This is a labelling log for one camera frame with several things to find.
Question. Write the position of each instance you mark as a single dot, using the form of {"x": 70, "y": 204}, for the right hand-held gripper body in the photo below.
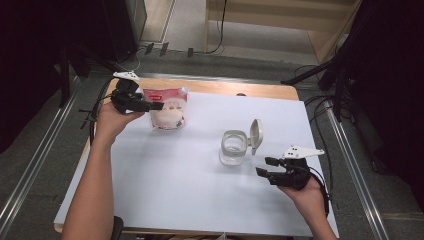
{"x": 293, "y": 175}

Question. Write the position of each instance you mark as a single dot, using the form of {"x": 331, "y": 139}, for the white paper sheet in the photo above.
{"x": 186, "y": 173}

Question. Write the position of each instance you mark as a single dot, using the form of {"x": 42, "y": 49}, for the black stand with long leg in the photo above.
{"x": 333, "y": 66}

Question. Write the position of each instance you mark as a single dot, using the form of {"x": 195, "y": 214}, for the pink printed plastic bag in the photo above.
{"x": 168, "y": 111}

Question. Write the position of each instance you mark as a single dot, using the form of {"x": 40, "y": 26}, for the black curtain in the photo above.
{"x": 30, "y": 66}
{"x": 396, "y": 83}

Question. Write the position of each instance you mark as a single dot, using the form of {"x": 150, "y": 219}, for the black stand with short legs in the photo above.
{"x": 71, "y": 63}

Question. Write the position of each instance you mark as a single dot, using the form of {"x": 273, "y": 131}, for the person's right hand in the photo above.
{"x": 310, "y": 198}

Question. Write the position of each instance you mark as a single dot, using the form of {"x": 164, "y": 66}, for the black cabinet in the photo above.
{"x": 123, "y": 26}

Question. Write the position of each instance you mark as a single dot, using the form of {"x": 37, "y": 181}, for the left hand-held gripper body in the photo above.
{"x": 128, "y": 98}

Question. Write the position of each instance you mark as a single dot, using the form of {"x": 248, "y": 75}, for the light wooden cabinet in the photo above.
{"x": 266, "y": 20}

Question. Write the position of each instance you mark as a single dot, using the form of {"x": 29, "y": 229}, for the person's left hand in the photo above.
{"x": 110, "y": 125}

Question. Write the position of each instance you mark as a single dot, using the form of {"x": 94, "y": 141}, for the clear jar with white lid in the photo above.
{"x": 235, "y": 146}

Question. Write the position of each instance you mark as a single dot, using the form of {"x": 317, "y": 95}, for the black plug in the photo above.
{"x": 190, "y": 52}
{"x": 149, "y": 48}
{"x": 164, "y": 48}

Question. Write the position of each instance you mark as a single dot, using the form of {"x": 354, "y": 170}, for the metal floor rail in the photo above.
{"x": 358, "y": 173}
{"x": 33, "y": 166}

